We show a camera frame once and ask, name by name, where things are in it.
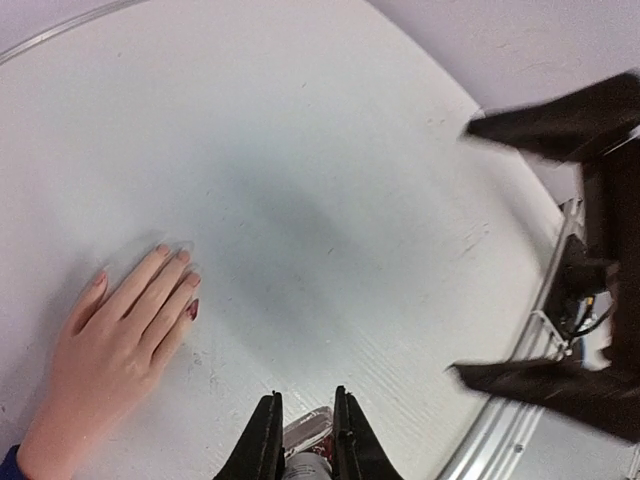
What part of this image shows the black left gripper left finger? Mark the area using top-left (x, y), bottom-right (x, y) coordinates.
top-left (213, 391), bottom-right (284, 480)

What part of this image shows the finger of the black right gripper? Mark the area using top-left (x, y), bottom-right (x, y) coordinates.
top-left (464, 73), bottom-right (639, 162)
top-left (451, 358), bottom-right (639, 443)

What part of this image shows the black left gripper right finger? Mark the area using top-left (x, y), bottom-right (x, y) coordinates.
top-left (333, 386), bottom-right (402, 480)

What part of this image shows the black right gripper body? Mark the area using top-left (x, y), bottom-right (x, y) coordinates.
top-left (582, 129), bottom-right (639, 378)

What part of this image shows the red nail polish bottle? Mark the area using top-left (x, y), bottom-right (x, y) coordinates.
top-left (283, 406), bottom-right (334, 462)

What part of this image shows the white nail polish cap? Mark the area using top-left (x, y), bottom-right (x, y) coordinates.
top-left (282, 452), bottom-right (332, 480)

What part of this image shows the mannequin hand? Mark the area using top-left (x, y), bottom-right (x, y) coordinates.
top-left (16, 244), bottom-right (201, 479)

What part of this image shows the blue white red sleeve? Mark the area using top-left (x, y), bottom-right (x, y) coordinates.
top-left (0, 445), bottom-right (26, 480)

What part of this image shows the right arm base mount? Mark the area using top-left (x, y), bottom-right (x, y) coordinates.
top-left (541, 234), bottom-right (612, 348)

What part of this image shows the aluminium table frame rail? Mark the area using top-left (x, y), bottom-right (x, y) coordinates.
top-left (437, 198), bottom-right (584, 480)

